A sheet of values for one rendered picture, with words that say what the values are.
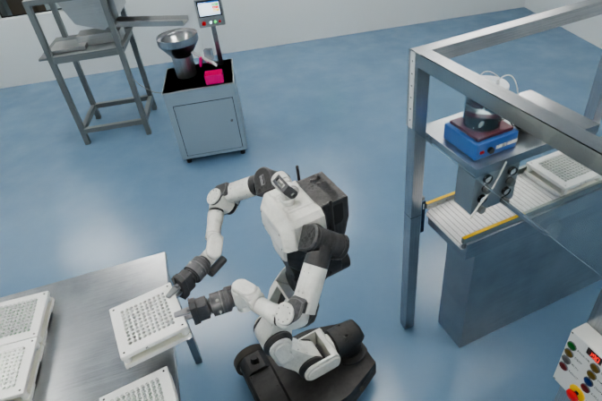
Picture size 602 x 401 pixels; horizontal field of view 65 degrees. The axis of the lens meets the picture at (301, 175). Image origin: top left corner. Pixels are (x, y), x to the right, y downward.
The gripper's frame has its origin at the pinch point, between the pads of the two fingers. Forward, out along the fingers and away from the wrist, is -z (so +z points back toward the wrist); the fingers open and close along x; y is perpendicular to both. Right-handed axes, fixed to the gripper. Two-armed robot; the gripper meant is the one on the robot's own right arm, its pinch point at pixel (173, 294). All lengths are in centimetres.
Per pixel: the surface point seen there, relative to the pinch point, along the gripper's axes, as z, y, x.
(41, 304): -24, 59, 12
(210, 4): 240, 167, -31
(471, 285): 98, -96, 49
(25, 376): -48, 34, 12
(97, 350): -25.9, 24.0, 18.8
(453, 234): 89, -86, 11
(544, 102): 141, -107, -34
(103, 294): -4.9, 44.6, 18.7
